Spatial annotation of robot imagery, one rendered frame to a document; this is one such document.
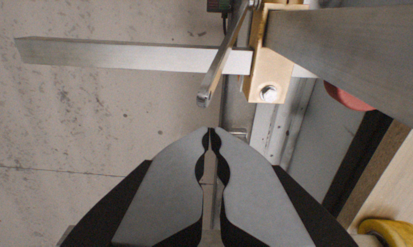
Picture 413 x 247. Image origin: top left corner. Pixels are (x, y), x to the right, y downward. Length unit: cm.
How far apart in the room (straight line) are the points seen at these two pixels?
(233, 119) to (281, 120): 17
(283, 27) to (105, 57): 21
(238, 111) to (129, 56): 28
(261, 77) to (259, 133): 36
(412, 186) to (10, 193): 234
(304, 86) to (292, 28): 41
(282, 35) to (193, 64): 11
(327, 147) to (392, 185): 16
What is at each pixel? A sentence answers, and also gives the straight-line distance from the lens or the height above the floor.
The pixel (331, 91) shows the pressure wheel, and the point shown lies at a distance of 28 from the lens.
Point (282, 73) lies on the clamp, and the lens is 27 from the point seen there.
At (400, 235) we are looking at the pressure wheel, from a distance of 42.
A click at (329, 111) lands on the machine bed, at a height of 71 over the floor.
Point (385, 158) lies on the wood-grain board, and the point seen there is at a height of 89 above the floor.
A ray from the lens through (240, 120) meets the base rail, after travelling 48.
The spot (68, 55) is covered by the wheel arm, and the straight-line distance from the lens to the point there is 31.
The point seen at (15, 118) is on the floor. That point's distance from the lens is 176.
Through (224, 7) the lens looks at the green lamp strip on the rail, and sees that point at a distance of 42.
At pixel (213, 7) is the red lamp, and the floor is 70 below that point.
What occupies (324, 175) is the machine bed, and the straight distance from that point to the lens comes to 54.
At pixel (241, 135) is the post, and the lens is 47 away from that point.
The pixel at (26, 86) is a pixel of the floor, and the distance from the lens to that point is 158.
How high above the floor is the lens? 112
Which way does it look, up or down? 61 degrees down
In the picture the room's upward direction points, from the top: 179 degrees counter-clockwise
